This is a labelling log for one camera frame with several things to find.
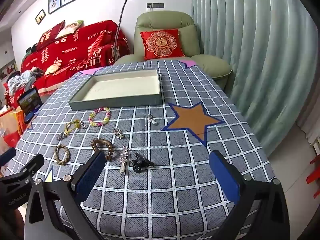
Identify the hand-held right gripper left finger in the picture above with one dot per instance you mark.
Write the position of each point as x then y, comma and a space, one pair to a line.
91, 172

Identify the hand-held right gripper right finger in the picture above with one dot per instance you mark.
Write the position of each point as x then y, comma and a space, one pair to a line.
225, 180

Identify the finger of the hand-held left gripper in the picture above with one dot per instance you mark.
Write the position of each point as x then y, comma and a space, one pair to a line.
33, 163
7, 155

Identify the silver rhinestone hair clip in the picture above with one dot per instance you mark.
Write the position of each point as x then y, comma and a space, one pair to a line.
124, 160

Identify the black hair claw clip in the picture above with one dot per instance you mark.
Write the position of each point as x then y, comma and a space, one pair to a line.
138, 165

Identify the grey-green shallow tray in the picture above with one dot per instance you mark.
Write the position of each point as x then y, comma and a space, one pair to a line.
120, 87

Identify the pale yellow star patch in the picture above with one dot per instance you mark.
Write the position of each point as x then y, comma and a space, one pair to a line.
50, 176

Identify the orange paper bag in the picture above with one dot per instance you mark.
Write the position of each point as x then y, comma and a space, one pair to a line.
12, 125

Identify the orange star patch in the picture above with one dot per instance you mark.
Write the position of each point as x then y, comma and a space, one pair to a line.
30, 126

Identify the blue round tin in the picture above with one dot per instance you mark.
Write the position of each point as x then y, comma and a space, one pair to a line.
29, 118

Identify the grey checked tablecloth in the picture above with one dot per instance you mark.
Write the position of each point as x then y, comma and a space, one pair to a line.
175, 192

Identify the brown star patch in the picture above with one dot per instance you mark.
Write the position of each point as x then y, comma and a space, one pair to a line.
192, 120

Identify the pile of grey clothes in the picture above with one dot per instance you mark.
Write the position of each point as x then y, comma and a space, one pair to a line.
21, 81

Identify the silver pendant earring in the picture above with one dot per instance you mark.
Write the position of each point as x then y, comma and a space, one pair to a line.
153, 122

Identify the red plastic stool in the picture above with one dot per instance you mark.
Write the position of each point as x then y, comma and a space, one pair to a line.
314, 172

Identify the beige round cushion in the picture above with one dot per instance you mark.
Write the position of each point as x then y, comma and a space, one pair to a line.
53, 69

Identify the pink star patch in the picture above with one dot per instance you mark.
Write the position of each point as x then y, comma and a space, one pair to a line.
90, 71
188, 63

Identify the red printed sofa cover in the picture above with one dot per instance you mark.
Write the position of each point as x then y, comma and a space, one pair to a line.
75, 52

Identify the large red pillow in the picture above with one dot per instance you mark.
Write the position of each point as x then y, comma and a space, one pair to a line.
48, 36

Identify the narrow red pillow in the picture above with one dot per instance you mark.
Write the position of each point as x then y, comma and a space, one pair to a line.
98, 42

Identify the white printed pillow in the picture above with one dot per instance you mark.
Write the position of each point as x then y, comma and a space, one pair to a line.
70, 28

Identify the pale green curtain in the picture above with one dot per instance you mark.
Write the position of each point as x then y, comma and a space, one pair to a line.
262, 42

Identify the red embroidered cushion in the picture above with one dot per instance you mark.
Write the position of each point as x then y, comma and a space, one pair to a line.
161, 43

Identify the green armchair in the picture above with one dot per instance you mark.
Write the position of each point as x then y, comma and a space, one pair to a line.
162, 21

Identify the small black picture frame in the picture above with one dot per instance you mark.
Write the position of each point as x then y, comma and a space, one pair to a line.
40, 16

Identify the camera on flexible stand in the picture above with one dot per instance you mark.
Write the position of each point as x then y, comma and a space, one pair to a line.
120, 22

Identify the grey wall socket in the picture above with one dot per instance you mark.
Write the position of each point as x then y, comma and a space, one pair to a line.
155, 5

